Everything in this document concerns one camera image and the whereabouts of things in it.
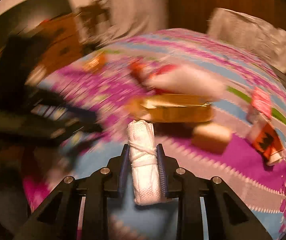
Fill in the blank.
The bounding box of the white cloth bundle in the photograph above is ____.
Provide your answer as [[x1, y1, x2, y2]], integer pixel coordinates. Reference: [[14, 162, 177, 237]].
[[127, 120, 165, 206]]

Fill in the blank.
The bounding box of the beige sponge block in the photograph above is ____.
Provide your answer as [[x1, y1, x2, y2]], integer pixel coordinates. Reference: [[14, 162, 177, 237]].
[[191, 122, 232, 154]]

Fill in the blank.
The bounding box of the wooden chest of drawers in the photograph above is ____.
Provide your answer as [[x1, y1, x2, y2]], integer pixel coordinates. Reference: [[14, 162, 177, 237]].
[[0, 12, 84, 81]]

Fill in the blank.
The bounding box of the black television screen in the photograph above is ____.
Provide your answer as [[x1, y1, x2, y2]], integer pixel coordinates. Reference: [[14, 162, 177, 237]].
[[0, 0, 72, 48]]

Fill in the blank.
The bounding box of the yellow snack wrapper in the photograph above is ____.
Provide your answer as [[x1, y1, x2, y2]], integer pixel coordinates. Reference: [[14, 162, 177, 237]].
[[83, 52, 107, 73]]

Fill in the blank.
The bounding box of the orange white flattened carton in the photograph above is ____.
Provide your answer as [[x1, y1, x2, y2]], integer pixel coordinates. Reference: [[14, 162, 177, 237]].
[[246, 115, 284, 166]]

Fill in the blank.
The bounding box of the purple floral bed sheet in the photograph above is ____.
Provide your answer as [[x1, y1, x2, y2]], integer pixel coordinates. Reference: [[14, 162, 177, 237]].
[[23, 29, 286, 239]]

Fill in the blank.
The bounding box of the golden cardboard box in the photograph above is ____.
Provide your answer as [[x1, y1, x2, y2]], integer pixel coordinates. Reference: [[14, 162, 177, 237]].
[[125, 94, 214, 123]]

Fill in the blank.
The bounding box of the pink drink carton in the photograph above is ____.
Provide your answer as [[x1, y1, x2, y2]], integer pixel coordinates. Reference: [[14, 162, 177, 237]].
[[247, 87, 272, 124]]

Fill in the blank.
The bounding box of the orange small wrapper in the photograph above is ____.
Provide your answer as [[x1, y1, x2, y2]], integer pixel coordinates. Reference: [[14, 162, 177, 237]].
[[129, 59, 148, 83]]

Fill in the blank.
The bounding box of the red pomegranate with sticker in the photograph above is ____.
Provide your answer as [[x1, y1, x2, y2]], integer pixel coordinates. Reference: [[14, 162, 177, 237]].
[[148, 64, 178, 95]]

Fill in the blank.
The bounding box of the grey striped cloth cover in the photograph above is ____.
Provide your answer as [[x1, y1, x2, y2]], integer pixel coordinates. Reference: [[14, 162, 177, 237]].
[[95, 0, 168, 47]]

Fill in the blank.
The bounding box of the white satin cloth cover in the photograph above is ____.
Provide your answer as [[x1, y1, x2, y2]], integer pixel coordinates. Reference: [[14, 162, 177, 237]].
[[207, 8, 286, 74]]

